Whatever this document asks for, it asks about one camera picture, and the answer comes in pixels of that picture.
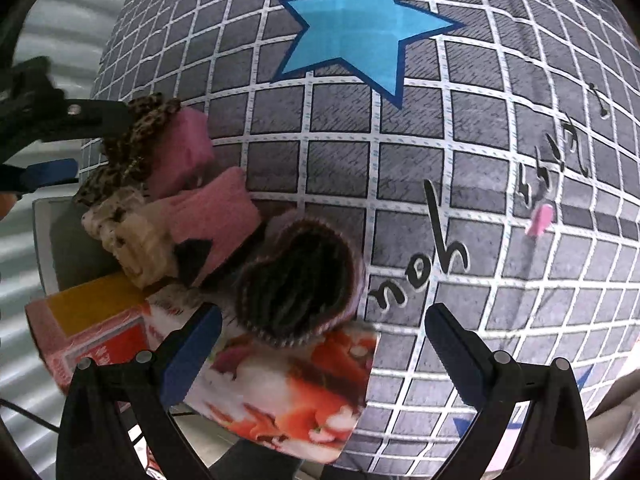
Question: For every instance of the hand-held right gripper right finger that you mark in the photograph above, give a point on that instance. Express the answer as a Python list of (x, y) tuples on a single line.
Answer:
[(457, 355)]

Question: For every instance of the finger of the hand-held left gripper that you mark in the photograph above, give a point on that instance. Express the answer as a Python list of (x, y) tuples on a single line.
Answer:
[(100, 112), (50, 172)]

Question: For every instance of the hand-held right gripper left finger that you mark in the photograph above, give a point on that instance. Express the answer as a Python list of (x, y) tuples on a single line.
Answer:
[(192, 355)]

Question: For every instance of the leopard print scrunchie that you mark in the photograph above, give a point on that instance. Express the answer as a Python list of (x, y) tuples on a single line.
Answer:
[(130, 140)]

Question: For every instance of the tan sock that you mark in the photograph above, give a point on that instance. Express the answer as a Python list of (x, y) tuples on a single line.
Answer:
[(147, 250)]

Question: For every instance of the pink and black sock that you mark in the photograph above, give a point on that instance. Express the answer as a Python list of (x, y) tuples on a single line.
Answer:
[(215, 215)]

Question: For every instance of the small white table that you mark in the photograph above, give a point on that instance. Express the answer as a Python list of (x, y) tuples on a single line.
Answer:
[(60, 240)]

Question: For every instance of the cream satin scrunchie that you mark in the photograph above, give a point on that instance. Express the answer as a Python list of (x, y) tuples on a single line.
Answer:
[(102, 222)]

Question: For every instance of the magenta rolled sock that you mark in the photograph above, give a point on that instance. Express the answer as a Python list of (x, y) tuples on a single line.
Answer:
[(182, 150)]

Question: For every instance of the grey green ribbed quilt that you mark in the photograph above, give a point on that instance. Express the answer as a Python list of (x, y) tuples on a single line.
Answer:
[(60, 25)]

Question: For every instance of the white floral box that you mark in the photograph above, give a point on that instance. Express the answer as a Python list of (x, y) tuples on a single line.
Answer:
[(290, 400)]

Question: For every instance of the pink red patterned box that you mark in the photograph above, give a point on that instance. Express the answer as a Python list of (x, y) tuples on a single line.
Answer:
[(75, 330)]

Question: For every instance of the dark purple rolled sock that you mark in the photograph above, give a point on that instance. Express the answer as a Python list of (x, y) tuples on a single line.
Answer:
[(300, 285)]

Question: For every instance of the grey checked star blanket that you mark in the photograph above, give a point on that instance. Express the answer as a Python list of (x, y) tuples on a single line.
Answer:
[(425, 135)]

